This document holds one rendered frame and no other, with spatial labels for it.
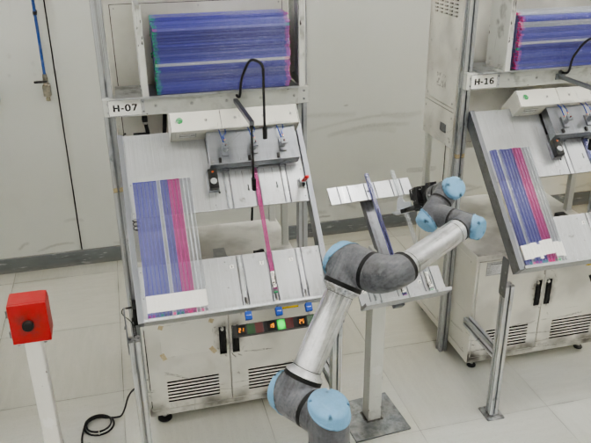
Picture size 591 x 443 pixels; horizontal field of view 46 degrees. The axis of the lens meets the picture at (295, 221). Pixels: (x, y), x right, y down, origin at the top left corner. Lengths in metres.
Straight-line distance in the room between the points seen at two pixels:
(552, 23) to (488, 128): 0.48
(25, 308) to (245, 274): 0.76
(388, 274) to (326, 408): 0.40
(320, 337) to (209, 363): 1.04
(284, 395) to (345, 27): 2.76
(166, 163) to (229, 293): 0.54
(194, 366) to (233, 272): 0.59
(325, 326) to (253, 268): 0.60
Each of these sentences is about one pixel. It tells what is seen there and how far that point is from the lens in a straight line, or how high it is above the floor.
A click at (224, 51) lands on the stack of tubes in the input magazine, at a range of 2.63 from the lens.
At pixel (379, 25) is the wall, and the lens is 4.40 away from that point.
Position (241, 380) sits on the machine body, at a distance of 3.05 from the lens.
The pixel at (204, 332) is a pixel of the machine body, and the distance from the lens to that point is 2.89.
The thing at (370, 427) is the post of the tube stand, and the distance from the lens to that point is 3.07.
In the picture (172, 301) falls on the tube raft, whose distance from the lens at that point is 2.47.
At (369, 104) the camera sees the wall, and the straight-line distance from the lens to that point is 4.48.
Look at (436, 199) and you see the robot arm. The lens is 2.29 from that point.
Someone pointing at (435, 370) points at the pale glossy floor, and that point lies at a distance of 3.44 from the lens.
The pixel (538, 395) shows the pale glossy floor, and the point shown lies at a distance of 3.40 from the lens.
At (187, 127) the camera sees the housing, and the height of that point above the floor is 1.27.
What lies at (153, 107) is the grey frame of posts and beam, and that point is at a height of 1.34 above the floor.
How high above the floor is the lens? 2.01
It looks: 24 degrees down
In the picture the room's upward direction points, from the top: 1 degrees counter-clockwise
